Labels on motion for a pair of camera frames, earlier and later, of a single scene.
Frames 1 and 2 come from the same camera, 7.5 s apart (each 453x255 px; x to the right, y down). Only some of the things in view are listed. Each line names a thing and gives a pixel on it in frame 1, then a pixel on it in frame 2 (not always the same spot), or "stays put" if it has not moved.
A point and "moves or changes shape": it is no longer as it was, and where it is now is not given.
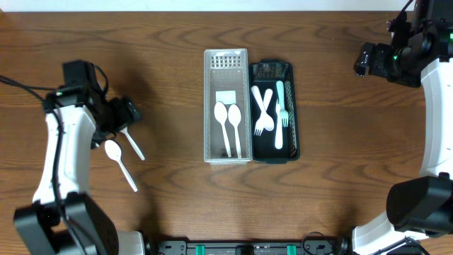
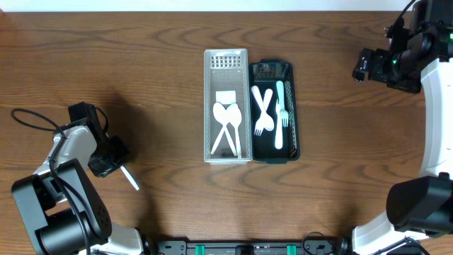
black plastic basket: x=265 y=74 stays put
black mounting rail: x=308 y=246 stays put
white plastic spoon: x=126 y=132 → x=232 y=115
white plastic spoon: x=220 y=112 moves or changes shape
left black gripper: x=124 y=112 → x=107 y=162
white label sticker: x=227 y=97 stays put
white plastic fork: x=279 y=137 stays put
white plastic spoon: x=234 y=115 stays put
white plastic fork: x=284 y=114 stays put
